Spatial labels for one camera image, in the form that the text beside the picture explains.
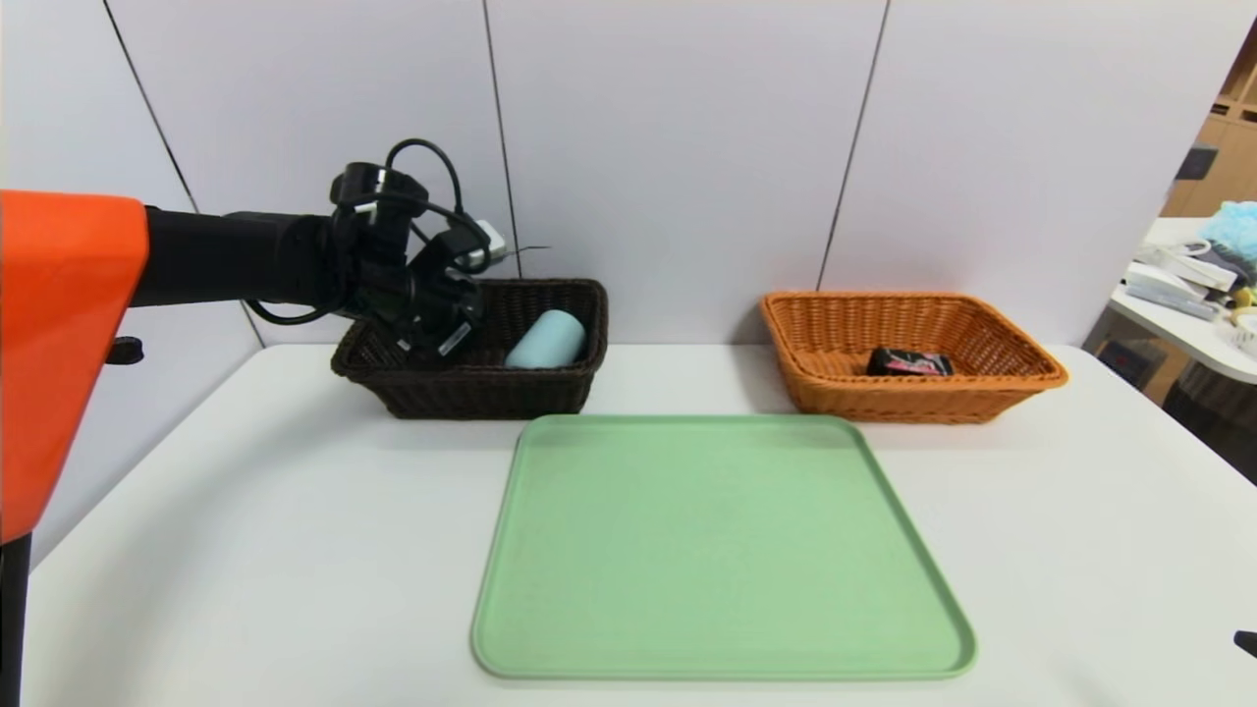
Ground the light blue fluffy cloth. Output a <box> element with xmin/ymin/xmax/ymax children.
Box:
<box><xmin>1200</xmin><ymin>201</ymin><xmax>1257</xmax><ymax>264</ymax></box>

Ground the dark brown wicker basket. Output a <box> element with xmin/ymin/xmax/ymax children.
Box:
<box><xmin>331</xmin><ymin>279</ymin><xmax>610</xmax><ymax>421</ymax></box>

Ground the white side table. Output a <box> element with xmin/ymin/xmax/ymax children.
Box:
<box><xmin>1108</xmin><ymin>218</ymin><xmax>1257</xmax><ymax>386</ymax></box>

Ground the black camera cable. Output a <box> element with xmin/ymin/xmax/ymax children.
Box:
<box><xmin>383</xmin><ymin>138</ymin><xmax>492</xmax><ymax>261</ymax></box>

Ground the blue-grey plastic tumbler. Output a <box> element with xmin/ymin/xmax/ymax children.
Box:
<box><xmin>504</xmin><ymin>310</ymin><xmax>587</xmax><ymax>371</ymax></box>

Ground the orange wicker basket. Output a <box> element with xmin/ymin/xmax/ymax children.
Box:
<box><xmin>759</xmin><ymin>291</ymin><xmax>1068</xmax><ymax>425</ymax></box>

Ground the white power strip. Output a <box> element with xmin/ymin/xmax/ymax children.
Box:
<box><xmin>1122</xmin><ymin>267</ymin><xmax>1224</xmax><ymax>322</ymax></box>

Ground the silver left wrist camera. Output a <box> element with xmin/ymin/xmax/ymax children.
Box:
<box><xmin>454</xmin><ymin>218</ymin><xmax>509</xmax><ymax>271</ymax></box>

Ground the white flat box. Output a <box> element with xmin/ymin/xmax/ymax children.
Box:
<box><xmin>1131</xmin><ymin>239</ymin><xmax>1240</xmax><ymax>293</ymax></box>

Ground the wooden shelving unit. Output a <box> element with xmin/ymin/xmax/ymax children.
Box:
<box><xmin>1159</xmin><ymin>20</ymin><xmax>1257</xmax><ymax>219</ymax></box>

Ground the light green plastic tray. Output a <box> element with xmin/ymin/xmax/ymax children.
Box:
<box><xmin>470</xmin><ymin>413</ymin><xmax>978</xmax><ymax>681</ymax></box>

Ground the black pink chewing gum box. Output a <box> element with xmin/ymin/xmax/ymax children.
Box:
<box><xmin>865</xmin><ymin>347</ymin><xmax>954</xmax><ymax>378</ymax></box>

